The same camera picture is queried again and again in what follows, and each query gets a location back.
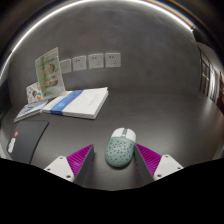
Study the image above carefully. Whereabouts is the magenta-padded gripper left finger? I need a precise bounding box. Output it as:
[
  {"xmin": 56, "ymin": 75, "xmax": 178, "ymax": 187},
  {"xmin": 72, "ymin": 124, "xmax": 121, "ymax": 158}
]
[{"xmin": 43, "ymin": 143, "xmax": 96, "ymax": 187}]

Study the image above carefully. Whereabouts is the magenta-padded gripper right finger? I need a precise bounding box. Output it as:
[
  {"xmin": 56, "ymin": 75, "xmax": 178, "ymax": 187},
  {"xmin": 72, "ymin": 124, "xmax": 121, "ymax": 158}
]
[{"xmin": 133, "ymin": 143, "xmax": 185, "ymax": 184}]

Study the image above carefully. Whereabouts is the green and white computer mouse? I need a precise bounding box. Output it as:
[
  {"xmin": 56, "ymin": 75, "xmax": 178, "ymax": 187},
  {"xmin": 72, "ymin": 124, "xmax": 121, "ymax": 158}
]
[{"xmin": 104, "ymin": 127, "xmax": 138, "ymax": 169}]

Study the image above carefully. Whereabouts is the black mouse pad with print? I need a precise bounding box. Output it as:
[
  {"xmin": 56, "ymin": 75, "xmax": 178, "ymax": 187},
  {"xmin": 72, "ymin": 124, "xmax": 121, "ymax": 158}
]
[{"xmin": 5, "ymin": 120, "xmax": 50, "ymax": 165}]

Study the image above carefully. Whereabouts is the grey book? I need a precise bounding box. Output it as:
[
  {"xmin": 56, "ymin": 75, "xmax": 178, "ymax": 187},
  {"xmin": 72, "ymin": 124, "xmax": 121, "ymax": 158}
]
[{"xmin": 13, "ymin": 99, "xmax": 49, "ymax": 123}]

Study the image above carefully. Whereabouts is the white book with blue band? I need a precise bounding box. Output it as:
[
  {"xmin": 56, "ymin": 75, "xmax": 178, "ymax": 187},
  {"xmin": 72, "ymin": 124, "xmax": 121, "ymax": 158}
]
[{"xmin": 42, "ymin": 86, "xmax": 110, "ymax": 120}]

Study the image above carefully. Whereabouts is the small illustrated white card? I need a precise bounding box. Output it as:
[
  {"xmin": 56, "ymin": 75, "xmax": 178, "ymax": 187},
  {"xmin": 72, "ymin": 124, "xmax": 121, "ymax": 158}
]
[{"xmin": 25, "ymin": 81, "xmax": 44, "ymax": 104}]

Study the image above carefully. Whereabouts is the green upright poster stand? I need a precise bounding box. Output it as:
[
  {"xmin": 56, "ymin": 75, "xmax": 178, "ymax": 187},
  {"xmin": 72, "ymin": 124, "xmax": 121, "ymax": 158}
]
[{"xmin": 34, "ymin": 46, "xmax": 66, "ymax": 101}]

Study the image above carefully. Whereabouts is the black framed glass partition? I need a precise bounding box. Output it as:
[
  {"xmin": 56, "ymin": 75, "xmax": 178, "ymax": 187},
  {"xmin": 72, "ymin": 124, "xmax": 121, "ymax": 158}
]
[{"xmin": 198, "ymin": 46, "xmax": 224, "ymax": 115}]

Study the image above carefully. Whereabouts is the curved white light strip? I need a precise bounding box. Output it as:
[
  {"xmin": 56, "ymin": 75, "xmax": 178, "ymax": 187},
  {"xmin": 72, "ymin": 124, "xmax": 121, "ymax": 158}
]
[{"xmin": 0, "ymin": 0, "xmax": 195, "ymax": 79}]

